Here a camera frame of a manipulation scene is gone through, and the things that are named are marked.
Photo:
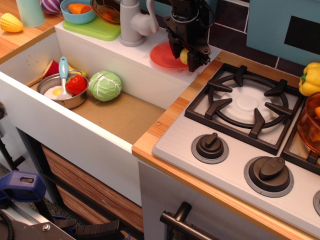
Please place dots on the black oven door handle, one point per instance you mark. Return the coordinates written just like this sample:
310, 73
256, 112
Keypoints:
177, 228

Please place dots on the toy fried egg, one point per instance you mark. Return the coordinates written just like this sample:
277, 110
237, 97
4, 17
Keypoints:
54, 93

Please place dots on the blue handled spatula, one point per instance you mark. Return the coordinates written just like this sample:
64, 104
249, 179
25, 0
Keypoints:
63, 68

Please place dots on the small steel pot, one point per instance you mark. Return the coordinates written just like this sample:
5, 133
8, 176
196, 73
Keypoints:
47, 86

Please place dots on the orange transparent pot lid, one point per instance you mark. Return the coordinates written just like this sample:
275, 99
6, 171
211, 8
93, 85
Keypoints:
107, 10

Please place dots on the green cutting board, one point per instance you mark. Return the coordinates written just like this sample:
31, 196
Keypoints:
97, 28

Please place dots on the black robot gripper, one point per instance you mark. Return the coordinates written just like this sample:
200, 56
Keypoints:
188, 25

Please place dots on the brown cardboard sink liner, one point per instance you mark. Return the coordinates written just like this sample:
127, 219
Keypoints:
126, 116

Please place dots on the black stove burner grate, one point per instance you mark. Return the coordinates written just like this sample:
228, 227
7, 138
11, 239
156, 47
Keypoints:
248, 107

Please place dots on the grey toy faucet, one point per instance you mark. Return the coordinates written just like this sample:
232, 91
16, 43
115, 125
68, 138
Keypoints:
134, 25

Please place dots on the red plastic plate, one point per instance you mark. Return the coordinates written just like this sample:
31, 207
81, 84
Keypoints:
162, 56

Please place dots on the purple striped toy ball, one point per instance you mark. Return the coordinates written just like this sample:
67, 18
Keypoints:
50, 6

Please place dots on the yellow toy potato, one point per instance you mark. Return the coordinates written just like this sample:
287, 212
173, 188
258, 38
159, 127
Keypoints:
184, 56

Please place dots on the yellow toy corn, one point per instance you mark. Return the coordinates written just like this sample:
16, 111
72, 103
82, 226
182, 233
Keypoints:
10, 23

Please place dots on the blue clamp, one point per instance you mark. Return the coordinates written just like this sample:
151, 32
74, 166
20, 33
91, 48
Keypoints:
22, 186

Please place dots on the small black stove knob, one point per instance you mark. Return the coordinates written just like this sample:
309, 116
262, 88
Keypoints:
210, 149

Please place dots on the orange transparent pot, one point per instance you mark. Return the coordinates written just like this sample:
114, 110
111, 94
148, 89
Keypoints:
308, 125

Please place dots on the green toy cabbage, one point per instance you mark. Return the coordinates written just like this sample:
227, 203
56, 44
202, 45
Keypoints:
105, 86

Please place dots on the yellow toy bell pepper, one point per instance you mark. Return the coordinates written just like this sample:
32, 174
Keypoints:
309, 82

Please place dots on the red yellow toy fruit slice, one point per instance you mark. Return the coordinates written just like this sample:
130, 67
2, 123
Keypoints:
53, 68

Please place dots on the teal plastic cup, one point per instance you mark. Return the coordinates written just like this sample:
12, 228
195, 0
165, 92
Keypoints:
31, 13

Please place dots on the large black stove knob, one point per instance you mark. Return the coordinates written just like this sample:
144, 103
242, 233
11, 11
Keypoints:
269, 176

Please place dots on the blue plastic bowl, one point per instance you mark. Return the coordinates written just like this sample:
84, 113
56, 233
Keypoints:
81, 18

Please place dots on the red toy strawberry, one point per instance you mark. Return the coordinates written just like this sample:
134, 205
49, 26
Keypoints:
76, 85

